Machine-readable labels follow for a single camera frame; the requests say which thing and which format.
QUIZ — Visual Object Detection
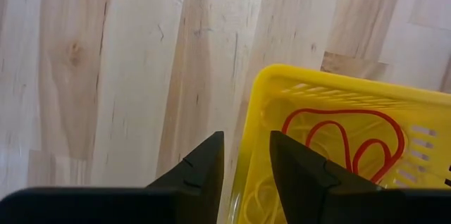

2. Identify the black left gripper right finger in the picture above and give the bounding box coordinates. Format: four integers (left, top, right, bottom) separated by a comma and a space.
269, 130, 383, 224

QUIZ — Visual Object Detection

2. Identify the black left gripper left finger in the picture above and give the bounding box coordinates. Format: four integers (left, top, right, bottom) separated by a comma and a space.
146, 131, 226, 224

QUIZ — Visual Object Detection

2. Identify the yellow plastic basket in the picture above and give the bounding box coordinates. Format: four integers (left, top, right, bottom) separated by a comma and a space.
230, 63, 451, 224

